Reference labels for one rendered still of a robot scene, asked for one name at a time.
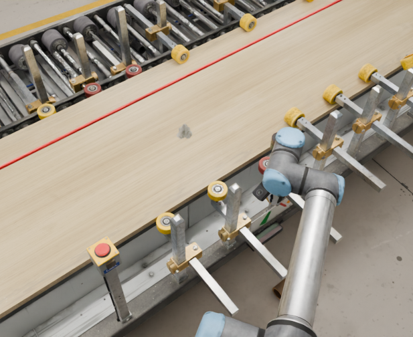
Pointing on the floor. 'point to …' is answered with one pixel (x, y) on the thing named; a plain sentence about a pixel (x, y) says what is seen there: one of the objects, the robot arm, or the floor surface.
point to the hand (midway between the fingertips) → (271, 202)
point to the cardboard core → (278, 289)
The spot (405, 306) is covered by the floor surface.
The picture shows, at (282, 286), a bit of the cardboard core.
